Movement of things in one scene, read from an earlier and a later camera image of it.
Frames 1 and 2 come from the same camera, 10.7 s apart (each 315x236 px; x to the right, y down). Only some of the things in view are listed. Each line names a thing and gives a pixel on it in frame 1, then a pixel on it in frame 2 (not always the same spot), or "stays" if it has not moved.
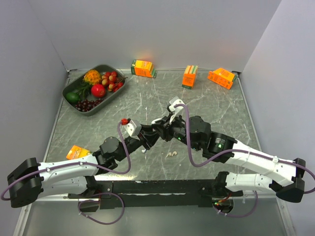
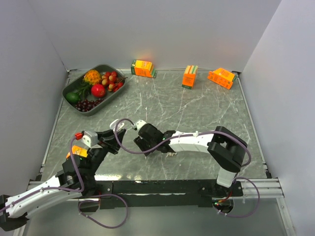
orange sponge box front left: (77, 152) stays
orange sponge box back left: (143, 68) stays
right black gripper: (165, 132) → (141, 143)
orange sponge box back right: (222, 77) stays
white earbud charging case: (153, 121) → (120, 125)
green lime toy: (73, 97) stays
